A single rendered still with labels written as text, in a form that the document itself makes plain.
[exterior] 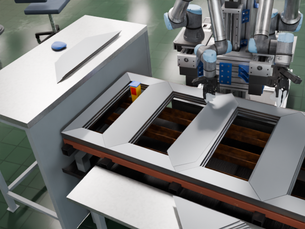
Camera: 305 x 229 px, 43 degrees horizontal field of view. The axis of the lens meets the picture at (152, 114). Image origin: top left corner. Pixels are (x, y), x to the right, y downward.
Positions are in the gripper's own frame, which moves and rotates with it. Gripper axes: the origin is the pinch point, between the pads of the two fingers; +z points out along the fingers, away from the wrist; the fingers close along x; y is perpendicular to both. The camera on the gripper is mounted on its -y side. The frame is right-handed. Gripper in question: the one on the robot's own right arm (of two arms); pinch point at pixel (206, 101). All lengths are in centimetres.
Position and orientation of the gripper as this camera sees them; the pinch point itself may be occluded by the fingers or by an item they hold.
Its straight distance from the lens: 247.2
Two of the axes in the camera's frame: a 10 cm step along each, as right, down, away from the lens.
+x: 4.9, -5.7, 6.6
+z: 0.9, 7.9, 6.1
